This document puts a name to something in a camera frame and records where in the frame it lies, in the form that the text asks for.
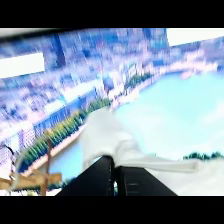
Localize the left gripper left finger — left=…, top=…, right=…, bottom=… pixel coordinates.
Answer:
left=55, top=155, right=116, bottom=197

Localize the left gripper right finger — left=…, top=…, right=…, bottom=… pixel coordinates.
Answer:
left=115, top=165, right=178, bottom=197

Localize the white shirt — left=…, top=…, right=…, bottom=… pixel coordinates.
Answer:
left=78, top=107, right=224, bottom=197

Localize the brown clothes hanger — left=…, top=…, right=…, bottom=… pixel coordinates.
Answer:
left=0, top=130, right=63, bottom=197

